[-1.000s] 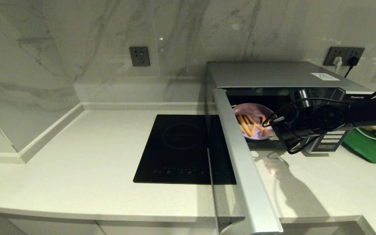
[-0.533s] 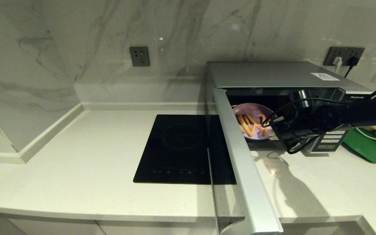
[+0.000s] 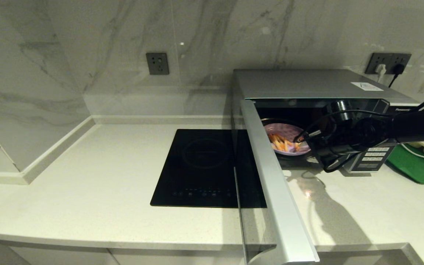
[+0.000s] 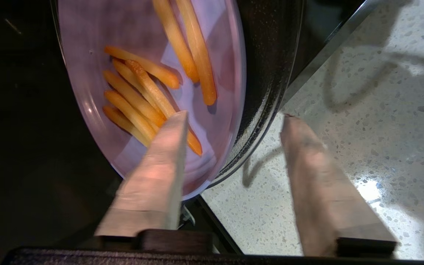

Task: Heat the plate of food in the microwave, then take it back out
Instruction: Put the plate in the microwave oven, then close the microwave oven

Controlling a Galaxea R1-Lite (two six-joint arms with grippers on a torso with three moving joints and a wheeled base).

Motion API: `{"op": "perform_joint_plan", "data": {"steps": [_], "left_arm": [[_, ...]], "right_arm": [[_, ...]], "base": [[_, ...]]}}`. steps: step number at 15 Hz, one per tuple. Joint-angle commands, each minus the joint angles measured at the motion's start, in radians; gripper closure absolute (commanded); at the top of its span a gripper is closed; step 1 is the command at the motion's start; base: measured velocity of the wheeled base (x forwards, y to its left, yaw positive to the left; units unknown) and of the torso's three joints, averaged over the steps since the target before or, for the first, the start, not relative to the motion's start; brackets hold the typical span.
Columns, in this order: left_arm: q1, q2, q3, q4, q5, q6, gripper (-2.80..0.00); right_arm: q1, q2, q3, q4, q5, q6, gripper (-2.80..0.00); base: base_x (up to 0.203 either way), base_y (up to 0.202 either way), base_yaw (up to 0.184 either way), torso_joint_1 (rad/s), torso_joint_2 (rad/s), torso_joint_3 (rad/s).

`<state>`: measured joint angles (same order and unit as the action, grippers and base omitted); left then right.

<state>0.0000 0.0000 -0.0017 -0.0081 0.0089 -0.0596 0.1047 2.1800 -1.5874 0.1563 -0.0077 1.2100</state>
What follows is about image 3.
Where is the white power cable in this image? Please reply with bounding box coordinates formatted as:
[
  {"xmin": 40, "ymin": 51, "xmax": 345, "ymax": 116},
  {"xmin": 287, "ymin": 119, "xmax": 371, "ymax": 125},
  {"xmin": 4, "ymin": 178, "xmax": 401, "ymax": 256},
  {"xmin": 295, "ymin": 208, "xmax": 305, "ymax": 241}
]
[{"xmin": 400, "ymin": 144, "xmax": 424, "ymax": 160}]

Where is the grey double wall socket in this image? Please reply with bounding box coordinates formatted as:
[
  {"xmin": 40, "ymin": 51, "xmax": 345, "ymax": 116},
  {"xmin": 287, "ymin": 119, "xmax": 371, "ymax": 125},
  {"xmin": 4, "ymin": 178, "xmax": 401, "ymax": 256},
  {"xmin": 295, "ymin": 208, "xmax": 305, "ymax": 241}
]
[{"xmin": 365, "ymin": 53, "xmax": 412, "ymax": 75}]

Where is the white label sticker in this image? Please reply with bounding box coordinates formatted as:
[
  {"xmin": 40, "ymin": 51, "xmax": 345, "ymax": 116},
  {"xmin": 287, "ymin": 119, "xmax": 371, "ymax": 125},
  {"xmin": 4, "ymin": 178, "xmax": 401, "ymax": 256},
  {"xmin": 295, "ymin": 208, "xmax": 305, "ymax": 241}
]
[{"xmin": 351, "ymin": 82, "xmax": 384, "ymax": 91}]

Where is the green cutting board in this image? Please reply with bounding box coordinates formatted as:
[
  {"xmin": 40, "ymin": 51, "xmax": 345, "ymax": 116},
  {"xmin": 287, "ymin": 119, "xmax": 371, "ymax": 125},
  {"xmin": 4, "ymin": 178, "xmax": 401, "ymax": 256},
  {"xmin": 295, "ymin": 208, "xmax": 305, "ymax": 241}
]
[{"xmin": 386, "ymin": 145, "xmax": 424, "ymax": 184}]

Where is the silver microwave oven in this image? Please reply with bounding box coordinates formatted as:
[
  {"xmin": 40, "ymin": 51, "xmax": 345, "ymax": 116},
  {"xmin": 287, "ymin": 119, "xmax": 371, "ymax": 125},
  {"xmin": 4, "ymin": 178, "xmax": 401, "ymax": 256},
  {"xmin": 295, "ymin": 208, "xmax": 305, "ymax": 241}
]
[{"xmin": 232, "ymin": 69, "xmax": 421, "ymax": 174}]

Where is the black induction cooktop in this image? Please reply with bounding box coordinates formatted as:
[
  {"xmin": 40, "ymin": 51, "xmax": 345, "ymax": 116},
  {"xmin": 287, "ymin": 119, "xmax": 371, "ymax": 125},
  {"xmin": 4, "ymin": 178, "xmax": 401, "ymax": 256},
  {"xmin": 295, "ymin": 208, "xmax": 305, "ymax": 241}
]
[{"xmin": 150, "ymin": 129, "xmax": 252, "ymax": 209}]

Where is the grey single wall socket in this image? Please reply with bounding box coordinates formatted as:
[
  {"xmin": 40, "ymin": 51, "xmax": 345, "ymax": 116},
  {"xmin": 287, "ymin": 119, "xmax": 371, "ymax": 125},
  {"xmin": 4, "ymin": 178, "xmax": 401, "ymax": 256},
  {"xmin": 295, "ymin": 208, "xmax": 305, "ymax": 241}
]
[{"xmin": 146, "ymin": 53, "xmax": 170, "ymax": 75}]

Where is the black glass microwave door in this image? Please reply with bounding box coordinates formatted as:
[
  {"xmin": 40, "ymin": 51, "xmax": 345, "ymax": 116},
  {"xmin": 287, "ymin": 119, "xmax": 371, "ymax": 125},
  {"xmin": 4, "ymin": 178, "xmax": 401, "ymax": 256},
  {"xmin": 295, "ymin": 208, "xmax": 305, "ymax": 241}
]
[{"xmin": 232, "ymin": 99, "xmax": 320, "ymax": 265}]

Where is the purple plate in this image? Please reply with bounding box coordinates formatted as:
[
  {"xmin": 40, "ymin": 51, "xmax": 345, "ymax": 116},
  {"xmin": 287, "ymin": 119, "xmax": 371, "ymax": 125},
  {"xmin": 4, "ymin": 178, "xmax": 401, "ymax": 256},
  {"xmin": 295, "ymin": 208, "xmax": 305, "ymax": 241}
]
[{"xmin": 264, "ymin": 123, "xmax": 311, "ymax": 158}]

